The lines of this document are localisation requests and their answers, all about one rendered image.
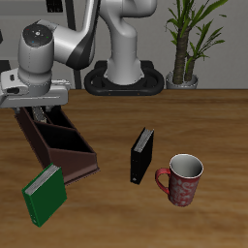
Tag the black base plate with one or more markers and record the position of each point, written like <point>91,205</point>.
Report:
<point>151,84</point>

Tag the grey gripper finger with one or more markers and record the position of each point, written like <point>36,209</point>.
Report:
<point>17,110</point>
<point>40,115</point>

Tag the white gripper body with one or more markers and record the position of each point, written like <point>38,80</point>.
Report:
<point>38,98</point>

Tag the black book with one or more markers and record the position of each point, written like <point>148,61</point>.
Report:
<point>142,161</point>

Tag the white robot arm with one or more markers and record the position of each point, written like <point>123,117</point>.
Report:
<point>124,48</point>

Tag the black wall panel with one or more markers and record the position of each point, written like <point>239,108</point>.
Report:
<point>54,5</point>

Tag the green pot plant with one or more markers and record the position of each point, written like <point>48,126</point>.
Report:
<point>180,55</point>

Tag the dark brown desk caddy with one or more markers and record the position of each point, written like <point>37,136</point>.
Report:
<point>69,160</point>

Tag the green book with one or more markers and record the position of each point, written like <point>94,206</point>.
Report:
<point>46,197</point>

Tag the red patterned mug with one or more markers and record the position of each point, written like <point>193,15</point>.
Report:
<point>182,190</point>

